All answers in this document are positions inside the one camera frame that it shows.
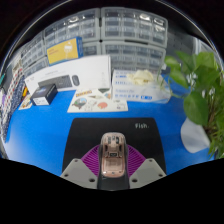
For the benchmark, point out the black mouse pad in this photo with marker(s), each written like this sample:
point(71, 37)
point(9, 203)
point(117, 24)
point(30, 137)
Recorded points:
point(86, 133)

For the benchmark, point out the transparent pink computer mouse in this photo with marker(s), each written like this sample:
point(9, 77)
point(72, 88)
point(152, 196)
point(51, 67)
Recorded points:
point(113, 158)

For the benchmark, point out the white keyboard box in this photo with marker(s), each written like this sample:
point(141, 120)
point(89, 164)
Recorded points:
point(90, 71)

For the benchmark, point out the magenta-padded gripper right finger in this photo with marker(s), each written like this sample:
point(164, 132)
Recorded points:
point(146, 171)

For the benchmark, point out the white blue glove box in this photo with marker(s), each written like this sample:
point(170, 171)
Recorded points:
point(140, 91)

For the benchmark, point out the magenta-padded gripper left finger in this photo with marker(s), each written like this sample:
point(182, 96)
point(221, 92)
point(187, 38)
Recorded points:
point(80, 171)

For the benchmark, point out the red blue checkered cloth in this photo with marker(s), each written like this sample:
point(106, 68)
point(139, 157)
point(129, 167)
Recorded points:
point(11, 86)

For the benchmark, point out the white plant pot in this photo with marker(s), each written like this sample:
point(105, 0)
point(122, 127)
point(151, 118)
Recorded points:
point(193, 136)

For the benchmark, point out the yellow red tool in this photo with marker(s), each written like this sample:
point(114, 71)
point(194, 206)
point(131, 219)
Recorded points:
point(24, 92)

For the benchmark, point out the yellow and blue box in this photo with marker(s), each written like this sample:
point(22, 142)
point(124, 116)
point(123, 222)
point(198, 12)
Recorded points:
point(65, 50)

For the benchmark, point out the colourful sticker sheet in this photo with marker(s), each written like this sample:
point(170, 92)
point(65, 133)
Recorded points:
point(26, 103)
point(96, 101)

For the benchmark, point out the green leafy plant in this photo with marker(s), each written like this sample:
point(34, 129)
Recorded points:
point(196, 106)

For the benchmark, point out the small black box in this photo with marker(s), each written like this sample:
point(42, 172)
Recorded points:
point(43, 95)

